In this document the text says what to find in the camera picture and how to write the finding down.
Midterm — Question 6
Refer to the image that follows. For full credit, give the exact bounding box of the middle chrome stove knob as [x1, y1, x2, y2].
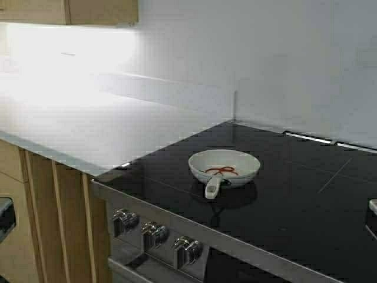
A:
[141, 222, 170, 252]

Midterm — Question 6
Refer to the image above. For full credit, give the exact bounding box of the left chrome stove knob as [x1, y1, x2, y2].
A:
[112, 209, 139, 236]

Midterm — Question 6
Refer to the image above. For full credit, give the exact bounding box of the black glass cooktop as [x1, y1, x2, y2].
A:
[96, 123, 376, 282]

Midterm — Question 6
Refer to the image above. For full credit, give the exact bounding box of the right chrome stove knob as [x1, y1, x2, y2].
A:
[173, 236, 203, 269]

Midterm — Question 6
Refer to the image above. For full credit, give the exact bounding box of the wooden upper cabinet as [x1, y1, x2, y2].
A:
[1, 0, 139, 25]

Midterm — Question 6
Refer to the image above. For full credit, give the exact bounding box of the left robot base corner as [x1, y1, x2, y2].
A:
[1, 198, 16, 242]

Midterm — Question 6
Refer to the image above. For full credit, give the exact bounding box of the stainless steel oven front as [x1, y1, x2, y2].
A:
[91, 179, 332, 282]

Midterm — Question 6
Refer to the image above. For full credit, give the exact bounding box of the wooden lower cabinet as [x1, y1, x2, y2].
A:
[1, 141, 113, 282]

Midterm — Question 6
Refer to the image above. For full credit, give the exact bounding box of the white frying pan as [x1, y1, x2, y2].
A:
[188, 149, 261, 199]

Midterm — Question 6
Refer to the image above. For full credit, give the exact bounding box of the red sauce squiggle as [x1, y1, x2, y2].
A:
[204, 166, 239, 176]

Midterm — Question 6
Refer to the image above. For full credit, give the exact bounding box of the wooden cabinet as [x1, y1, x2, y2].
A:
[1, 0, 139, 25]
[1, 141, 113, 282]

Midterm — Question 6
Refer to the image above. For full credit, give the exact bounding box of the chrome stove knob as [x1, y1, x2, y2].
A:
[173, 236, 203, 269]
[141, 222, 170, 252]
[112, 209, 139, 236]

